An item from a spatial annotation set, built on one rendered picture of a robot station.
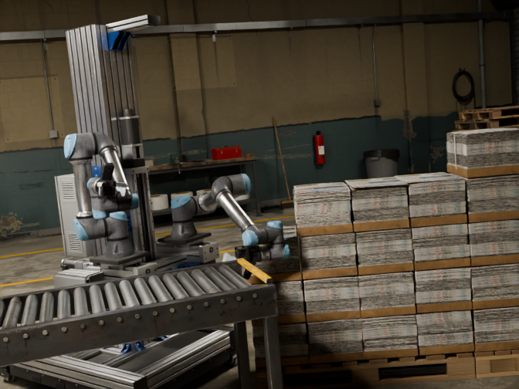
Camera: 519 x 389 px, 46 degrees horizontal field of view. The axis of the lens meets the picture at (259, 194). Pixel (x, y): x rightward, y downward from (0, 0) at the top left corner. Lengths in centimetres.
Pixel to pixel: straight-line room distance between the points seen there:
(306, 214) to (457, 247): 79
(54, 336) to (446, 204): 199
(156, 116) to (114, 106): 624
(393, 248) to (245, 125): 695
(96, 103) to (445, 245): 199
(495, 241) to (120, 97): 214
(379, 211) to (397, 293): 45
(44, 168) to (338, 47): 508
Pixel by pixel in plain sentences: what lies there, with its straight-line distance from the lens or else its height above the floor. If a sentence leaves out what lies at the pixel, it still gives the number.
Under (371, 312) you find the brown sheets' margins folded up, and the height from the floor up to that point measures 40.
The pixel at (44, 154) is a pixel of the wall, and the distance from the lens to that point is 962.
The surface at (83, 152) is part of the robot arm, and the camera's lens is 317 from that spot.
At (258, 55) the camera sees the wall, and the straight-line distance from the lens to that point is 1016.
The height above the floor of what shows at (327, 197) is 102.
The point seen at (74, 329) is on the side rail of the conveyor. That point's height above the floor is 77.
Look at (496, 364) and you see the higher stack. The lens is 360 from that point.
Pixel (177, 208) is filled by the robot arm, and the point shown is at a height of 99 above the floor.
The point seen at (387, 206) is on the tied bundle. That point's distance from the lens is 325.
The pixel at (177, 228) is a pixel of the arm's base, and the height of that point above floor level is 87.
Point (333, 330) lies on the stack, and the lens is 336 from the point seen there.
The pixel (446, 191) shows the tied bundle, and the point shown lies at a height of 100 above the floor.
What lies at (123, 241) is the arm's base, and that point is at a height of 89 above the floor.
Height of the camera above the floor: 146
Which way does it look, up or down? 7 degrees down
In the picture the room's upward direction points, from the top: 5 degrees counter-clockwise
